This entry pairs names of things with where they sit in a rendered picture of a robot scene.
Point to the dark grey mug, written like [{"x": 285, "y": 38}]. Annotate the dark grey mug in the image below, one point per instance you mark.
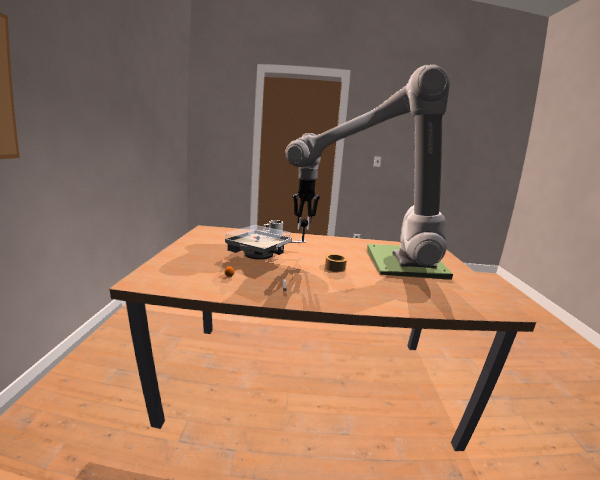
[{"x": 275, "y": 225}]

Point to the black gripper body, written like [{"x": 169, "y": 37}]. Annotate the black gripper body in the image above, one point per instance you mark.
[{"x": 306, "y": 187}]

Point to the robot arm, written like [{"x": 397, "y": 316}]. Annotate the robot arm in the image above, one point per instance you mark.
[{"x": 428, "y": 90}]

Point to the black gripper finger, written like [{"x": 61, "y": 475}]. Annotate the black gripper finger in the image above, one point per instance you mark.
[
  {"x": 311, "y": 212},
  {"x": 296, "y": 212}
]

